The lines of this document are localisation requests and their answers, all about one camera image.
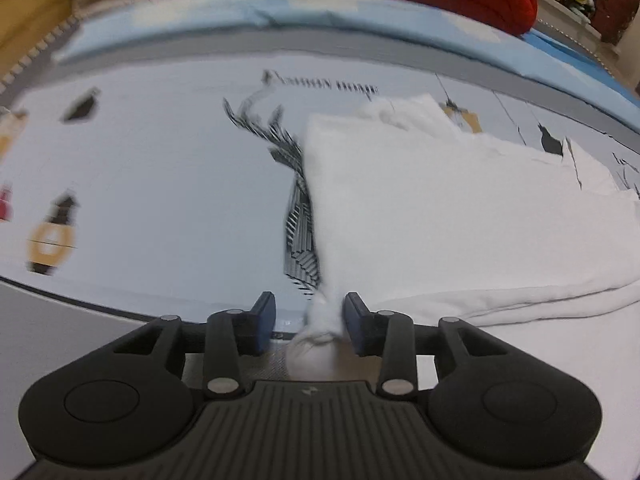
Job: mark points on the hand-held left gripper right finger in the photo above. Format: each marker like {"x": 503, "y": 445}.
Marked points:
{"x": 351, "y": 320}

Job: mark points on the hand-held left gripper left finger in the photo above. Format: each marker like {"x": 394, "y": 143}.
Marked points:
{"x": 265, "y": 317}

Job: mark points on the white garment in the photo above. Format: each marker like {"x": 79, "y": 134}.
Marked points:
{"x": 425, "y": 210}

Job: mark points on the deer printed bed sheet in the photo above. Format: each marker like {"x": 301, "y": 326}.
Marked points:
{"x": 150, "y": 185}

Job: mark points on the light blue blanket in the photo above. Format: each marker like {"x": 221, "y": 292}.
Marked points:
{"x": 300, "y": 15}

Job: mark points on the dark red pillow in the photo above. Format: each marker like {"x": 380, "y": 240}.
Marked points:
{"x": 615, "y": 10}

